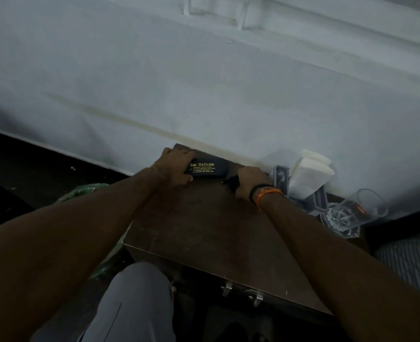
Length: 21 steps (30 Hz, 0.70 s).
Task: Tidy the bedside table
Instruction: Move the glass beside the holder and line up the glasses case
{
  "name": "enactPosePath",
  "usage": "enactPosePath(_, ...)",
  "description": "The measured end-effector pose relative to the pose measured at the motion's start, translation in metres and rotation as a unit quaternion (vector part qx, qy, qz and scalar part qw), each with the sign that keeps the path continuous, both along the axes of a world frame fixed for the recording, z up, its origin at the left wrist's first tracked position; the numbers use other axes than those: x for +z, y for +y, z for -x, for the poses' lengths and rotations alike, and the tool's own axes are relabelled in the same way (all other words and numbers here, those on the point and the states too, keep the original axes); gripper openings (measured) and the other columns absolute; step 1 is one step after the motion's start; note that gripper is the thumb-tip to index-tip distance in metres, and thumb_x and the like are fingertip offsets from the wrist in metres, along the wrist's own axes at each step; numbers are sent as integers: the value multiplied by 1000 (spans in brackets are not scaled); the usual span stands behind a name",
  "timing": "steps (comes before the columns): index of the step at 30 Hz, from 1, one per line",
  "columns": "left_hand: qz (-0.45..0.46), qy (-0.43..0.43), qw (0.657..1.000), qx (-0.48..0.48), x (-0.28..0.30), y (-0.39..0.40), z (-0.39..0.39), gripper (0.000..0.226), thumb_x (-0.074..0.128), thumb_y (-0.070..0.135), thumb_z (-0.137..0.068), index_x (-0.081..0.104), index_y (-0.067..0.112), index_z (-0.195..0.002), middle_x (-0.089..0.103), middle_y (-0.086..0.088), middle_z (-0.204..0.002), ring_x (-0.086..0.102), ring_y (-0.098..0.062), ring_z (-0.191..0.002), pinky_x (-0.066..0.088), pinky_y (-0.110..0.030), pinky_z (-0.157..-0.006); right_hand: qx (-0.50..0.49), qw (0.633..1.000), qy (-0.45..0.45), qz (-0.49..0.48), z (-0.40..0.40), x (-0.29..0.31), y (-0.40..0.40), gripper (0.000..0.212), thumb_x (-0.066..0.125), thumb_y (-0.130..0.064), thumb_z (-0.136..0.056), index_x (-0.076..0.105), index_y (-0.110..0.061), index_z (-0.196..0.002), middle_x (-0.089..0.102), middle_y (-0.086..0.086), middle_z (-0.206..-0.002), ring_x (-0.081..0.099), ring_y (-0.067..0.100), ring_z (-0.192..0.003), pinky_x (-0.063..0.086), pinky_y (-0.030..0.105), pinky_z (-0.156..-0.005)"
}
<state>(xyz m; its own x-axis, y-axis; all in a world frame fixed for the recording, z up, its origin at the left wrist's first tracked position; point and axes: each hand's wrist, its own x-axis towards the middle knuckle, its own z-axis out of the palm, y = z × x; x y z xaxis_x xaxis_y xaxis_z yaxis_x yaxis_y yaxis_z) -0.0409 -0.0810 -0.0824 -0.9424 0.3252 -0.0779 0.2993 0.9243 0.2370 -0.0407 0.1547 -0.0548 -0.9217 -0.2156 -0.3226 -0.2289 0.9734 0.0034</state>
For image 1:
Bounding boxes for person's right hand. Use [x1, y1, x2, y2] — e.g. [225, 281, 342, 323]
[233, 166, 273, 200]

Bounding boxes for person's left hand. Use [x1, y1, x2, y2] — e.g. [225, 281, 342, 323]
[151, 147, 198, 188]

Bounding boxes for black cable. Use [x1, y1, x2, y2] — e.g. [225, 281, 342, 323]
[221, 175, 240, 193]

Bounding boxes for grey plastic organizer box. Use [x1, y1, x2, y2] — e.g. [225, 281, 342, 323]
[269, 164, 330, 216]

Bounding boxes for black glasses case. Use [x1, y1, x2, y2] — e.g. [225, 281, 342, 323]
[183, 154, 230, 179]

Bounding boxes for white paper napkin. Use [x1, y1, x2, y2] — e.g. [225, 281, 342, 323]
[301, 149, 333, 166]
[289, 156, 335, 200]

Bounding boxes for clear drinking glass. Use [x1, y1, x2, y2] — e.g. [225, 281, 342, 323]
[325, 188, 389, 232]

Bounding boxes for clear glass ashtray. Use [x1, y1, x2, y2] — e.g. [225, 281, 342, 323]
[323, 206, 361, 239]

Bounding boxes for person's left forearm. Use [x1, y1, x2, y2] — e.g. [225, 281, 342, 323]
[0, 167, 160, 342]

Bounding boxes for person's right forearm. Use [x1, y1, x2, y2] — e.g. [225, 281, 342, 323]
[259, 195, 420, 342]

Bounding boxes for black wristband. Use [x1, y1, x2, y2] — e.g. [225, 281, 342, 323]
[249, 184, 275, 203]

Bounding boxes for green lined waste bin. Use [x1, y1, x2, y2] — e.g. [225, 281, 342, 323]
[54, 183, 136, 282]

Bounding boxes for grey striped quilted mattress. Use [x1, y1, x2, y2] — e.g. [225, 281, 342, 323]
[373, 229, 420, 303]

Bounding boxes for orange thread bracelet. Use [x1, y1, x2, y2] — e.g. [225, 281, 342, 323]
[256, 187, 285, 210]

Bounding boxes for black bed frame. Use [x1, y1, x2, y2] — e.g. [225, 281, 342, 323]
[363, 206, 420, 253]

